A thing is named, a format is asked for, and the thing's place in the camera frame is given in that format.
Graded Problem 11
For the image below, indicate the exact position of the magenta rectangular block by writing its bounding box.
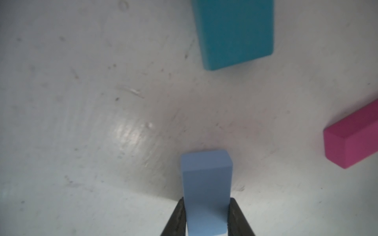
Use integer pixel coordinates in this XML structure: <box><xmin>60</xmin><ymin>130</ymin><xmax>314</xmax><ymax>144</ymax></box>
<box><xmin>323</xmin><ymin>100</ymin><xmax>378</xmax><ymax>169</ymax></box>

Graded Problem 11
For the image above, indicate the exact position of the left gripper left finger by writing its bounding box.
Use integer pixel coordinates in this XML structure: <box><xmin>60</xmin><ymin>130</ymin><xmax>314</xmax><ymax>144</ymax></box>
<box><xmin>161</xmin><ymin>197</ymin><xmax>187</xmax><ymax>236</ymax></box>

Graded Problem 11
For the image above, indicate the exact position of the teal rectangular block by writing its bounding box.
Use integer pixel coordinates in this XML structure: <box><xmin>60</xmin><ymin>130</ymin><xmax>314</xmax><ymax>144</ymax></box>
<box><xmin>192</xmin><ymin>0</ymin><xmax>274</xmax><ymax>70</ymax></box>

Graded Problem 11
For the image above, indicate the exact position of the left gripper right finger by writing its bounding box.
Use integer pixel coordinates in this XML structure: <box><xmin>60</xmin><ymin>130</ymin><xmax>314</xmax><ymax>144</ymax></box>
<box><xmin>227</xmin><ymin>198</ymin><xmax>255</xmax><ymax>236</ymax></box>

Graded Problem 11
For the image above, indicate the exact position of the light blue block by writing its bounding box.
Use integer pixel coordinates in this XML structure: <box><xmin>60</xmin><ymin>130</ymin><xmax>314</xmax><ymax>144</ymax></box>
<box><xmin>181</xmin><ymin>150</ymin><xmax>233</xmax><ymax>236</ymax></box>

